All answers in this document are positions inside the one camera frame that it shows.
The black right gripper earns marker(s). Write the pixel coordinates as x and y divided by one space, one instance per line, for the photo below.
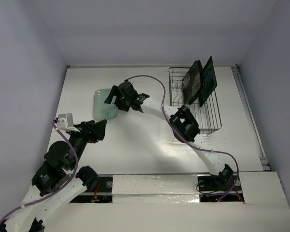
119 98

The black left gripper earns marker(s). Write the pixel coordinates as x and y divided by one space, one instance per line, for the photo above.
95 131

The light green rectangular plate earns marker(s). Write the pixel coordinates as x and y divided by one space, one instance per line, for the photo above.
102 110

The black floral square plate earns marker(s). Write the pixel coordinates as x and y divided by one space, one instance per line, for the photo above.
192 83

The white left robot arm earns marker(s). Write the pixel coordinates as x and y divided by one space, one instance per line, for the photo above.
59 179

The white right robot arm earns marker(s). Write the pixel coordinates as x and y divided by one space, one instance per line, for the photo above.
183 125

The dark green patterned plate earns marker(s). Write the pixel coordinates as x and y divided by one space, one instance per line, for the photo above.
209 81

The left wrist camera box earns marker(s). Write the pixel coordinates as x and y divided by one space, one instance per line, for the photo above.
65 122

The grey wire dish rack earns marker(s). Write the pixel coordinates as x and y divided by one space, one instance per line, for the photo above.
207 115

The right side metal rail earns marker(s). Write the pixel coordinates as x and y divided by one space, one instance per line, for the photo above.
238 80

